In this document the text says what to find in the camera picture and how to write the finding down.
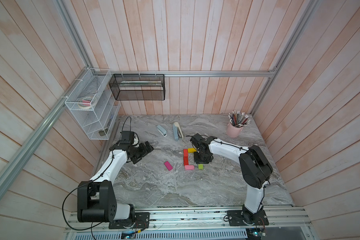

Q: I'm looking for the light pink building block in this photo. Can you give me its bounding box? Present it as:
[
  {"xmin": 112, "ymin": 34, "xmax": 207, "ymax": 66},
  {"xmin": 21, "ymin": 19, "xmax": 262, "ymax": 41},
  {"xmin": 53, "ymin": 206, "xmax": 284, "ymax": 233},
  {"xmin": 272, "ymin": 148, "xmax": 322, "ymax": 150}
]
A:
[{"xmin": 185, "ymin": 165, "xmax": 195, "ymax": 171}]

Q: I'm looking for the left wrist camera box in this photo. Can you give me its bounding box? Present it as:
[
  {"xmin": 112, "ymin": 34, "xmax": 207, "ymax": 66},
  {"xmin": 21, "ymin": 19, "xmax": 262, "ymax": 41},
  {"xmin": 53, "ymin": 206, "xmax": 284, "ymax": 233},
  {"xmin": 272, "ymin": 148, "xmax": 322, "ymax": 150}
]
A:
[{"xmin": 119, "ymin": 131, "xmax": 139, "ymax": 146}]

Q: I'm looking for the yellow building block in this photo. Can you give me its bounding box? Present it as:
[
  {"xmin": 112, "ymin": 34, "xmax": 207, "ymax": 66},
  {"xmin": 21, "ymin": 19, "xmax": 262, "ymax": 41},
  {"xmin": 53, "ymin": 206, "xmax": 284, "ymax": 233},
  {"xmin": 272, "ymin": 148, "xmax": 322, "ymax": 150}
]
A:
[{"xmin": 188, "ymin": 148, "xmax": 197, "ymax": 153}]

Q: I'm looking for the bundle of pencils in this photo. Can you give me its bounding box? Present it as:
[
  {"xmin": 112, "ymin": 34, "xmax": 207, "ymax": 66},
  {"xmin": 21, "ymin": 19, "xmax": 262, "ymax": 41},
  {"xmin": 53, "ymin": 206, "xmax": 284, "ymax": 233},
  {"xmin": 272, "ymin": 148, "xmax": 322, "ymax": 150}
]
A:
[{"xmin": 229, "ymin": 111, "xmax": 250, "ymax": 128}]

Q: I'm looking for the tape roll on shelf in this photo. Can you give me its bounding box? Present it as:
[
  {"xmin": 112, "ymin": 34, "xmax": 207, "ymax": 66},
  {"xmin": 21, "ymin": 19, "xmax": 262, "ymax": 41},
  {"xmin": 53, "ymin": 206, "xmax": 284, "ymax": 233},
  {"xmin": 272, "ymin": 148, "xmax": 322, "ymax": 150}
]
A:
[{"xmin": 77, "ymin": 96, "xmax": 98, "ymax": 110}]

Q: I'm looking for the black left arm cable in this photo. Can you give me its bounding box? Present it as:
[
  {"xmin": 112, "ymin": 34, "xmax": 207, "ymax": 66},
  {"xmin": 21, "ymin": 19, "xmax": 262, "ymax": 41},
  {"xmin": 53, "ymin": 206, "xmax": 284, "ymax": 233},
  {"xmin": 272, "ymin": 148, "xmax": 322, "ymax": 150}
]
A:
[{"xmin": 61, "ymin": 115, "xmax": 139, "ymax": 233}]

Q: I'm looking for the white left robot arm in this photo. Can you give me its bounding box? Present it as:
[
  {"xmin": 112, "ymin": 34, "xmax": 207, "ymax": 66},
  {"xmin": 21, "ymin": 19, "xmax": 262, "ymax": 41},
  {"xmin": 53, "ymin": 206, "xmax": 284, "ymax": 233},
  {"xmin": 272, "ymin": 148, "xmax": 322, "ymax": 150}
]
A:
[{"xmin": 77, "ymin": 142, "xmax": 154, "ymax": 228}]

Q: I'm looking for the magenta building block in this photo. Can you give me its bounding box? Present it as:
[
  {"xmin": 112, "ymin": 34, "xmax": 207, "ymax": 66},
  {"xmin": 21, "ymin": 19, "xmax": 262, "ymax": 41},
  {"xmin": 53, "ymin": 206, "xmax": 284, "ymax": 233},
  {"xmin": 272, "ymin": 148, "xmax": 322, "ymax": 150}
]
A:
[{"xmin": 164, "ymin": 161, "xmax": 173, "ymax": 171}]

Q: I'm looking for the pink pencil cup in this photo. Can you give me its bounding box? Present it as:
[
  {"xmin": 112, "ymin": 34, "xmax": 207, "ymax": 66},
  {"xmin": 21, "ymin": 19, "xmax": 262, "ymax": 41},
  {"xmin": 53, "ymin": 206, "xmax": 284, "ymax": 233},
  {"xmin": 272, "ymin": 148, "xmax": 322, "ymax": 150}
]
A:
[{"xmin": 226, "ymin": 123, "xmax": 244, "ymax": 138}]

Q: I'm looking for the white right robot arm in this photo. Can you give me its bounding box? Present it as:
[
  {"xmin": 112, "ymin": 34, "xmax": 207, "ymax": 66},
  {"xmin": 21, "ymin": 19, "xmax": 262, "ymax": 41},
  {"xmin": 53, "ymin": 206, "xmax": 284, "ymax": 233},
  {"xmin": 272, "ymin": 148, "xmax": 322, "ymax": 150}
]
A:
[{"xmin": 190, "ymin": 134, "xmax": 273, "ymax": 226}]

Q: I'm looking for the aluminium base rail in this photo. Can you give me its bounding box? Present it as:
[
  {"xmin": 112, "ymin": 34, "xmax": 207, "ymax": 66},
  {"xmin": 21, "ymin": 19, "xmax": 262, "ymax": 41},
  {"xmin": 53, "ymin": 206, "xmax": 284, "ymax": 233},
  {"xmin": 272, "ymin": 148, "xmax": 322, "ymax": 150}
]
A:
[{"xmin": 64, "ymin": 205, "xmax": 313, "ymax": 233}]

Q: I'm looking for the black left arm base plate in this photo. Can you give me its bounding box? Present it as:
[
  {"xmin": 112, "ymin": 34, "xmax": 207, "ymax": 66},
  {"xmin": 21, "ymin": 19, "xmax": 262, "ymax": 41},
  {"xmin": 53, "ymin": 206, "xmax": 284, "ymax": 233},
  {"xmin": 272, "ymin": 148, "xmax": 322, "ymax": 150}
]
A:
[{"xmin": 109, "ymin": 212, "xmax": 150, "ymax": 230}]

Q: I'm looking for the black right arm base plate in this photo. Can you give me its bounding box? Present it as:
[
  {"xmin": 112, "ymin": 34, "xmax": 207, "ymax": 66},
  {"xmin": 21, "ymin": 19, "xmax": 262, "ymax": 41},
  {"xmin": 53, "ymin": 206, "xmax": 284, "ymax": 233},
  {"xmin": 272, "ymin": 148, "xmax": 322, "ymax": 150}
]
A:
[{"xmin": 227, "ymin": 209, "xmax": 269, "ymax": 227}]

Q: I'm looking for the red building block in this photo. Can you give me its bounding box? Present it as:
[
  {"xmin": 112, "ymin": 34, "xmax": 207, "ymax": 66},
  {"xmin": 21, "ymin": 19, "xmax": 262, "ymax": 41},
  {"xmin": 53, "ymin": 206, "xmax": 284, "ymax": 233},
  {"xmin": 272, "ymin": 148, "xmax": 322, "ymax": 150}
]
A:
[{"xmin": 183, "ymin": 149, "xmax": 189, "ymax": 166}]

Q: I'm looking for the beige and grey stapler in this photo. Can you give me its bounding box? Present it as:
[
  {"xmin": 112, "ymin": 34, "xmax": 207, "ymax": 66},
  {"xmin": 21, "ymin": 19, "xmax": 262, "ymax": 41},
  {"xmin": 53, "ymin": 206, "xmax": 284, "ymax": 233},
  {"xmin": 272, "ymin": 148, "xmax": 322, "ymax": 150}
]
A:
[{"xmin": 173, "ymin": 122, "xmax": 184, "ymax": 141}]

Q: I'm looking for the white wire shelf rack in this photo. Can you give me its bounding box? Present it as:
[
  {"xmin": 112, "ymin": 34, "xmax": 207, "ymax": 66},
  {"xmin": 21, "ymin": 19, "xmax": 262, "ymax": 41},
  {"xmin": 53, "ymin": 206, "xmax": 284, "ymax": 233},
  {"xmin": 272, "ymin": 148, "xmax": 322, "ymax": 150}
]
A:
[{"xmin": 65, "ymin": 68, "xmax": 120, "ymax": 141}]

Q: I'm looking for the small blue-grey stapler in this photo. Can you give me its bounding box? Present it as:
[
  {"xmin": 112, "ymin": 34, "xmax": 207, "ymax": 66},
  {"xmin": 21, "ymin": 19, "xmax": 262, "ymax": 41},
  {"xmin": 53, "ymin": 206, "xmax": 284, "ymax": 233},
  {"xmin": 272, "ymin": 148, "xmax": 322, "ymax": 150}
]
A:
[{"xmin": 157, "ymin": 125, "xmax": 168, "ymax": 137}]

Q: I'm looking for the black mesh basket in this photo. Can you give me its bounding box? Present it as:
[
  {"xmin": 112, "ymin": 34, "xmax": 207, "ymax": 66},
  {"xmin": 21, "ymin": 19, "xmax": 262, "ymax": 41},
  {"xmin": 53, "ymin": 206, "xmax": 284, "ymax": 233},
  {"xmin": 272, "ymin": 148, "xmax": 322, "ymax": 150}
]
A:
[{"xmin": 109, "ymin": 74, "xmax": 166, "ymax": 101}]

